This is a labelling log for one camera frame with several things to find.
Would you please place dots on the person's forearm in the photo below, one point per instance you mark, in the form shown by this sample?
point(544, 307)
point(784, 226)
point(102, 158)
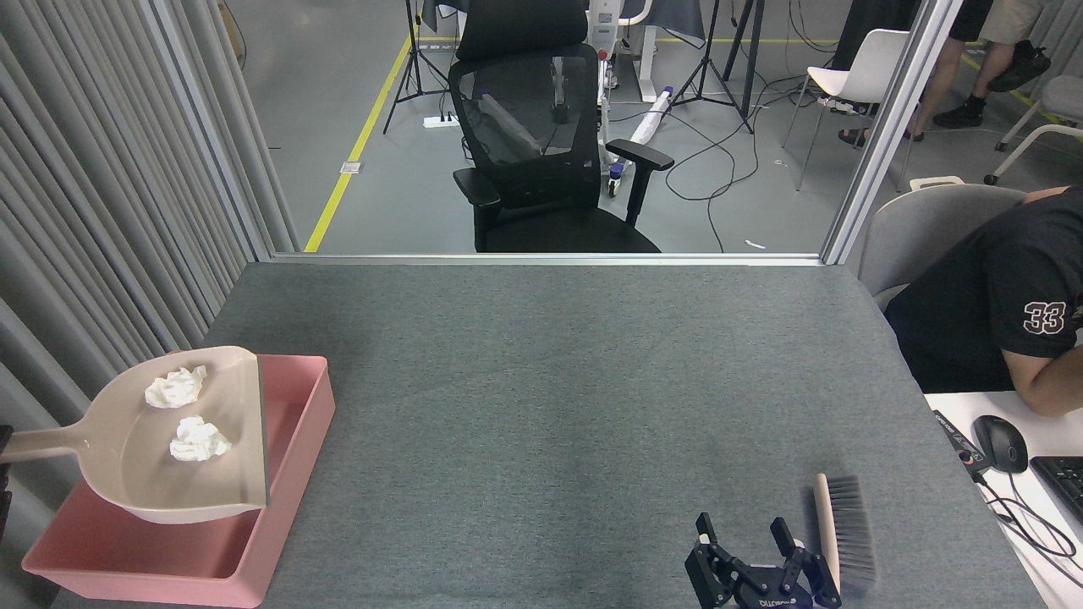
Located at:
point(1049, 389)

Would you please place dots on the dark grey hanging cloth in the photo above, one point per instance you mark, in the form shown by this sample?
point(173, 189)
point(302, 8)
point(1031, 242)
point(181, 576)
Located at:
point(677, 17)

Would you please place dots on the cream plastic panel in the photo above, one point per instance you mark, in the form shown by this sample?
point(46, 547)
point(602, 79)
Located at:
point(935, 182)

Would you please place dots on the small black control box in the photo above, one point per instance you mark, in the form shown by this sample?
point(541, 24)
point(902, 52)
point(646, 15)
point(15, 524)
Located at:
point(960, 440)

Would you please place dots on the black computer mouse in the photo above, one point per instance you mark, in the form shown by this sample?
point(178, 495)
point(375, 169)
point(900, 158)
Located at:
point(1000, 444)

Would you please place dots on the standing person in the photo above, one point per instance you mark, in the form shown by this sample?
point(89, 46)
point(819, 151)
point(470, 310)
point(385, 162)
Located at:
point(990, 59)

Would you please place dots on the grey shell chair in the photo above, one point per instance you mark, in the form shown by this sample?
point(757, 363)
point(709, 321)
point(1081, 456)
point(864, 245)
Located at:
point(914, 228)

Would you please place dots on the black keyboard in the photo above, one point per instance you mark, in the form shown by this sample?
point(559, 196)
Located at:
point(1062, 482)

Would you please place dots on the beige plastic dustpan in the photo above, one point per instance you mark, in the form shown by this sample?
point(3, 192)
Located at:
point(127, 457)

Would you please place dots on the black mesh office chair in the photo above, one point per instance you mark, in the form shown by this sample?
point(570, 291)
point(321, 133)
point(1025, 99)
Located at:
point(541, 228)

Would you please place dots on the black tripod stand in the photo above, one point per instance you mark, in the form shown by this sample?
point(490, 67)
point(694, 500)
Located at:
point(748, 85)
point(414, 42)

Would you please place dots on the beige brush with black bristles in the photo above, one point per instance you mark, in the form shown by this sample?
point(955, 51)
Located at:
point(846, 524)

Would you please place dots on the grey chair with white legs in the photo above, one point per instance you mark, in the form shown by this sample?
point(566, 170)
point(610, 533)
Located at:
point(1066, 93)

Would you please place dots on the white stand on wheels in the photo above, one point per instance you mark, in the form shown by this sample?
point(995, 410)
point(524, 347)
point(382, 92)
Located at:
point(650, 59)

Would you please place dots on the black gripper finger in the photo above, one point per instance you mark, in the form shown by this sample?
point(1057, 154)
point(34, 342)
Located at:
point(711, 567)
point(804, 567)

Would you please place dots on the white power strip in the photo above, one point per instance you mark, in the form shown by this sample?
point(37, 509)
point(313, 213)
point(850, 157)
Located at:
point(440, 122)

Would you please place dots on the seated person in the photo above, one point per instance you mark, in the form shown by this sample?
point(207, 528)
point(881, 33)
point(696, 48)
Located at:
point(964, 313)

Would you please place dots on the white plastic chair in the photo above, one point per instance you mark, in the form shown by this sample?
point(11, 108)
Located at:
point(871, 59)

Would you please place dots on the grey pleated curtain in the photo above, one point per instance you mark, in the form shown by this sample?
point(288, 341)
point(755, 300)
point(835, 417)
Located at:
point(68, 211)

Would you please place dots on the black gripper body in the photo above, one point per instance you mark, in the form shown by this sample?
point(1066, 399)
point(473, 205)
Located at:
point(774, 600)

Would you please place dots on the pink plastic bin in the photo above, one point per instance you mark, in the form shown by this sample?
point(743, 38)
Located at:
point(288, 474)

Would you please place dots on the white paper ball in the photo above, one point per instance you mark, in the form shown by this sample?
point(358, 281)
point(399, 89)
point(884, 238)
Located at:
point(199, 440)
point(175, 387)

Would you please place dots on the black fabric backdrop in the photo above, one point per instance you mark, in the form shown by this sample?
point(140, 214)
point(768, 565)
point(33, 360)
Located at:
point(871, 17)

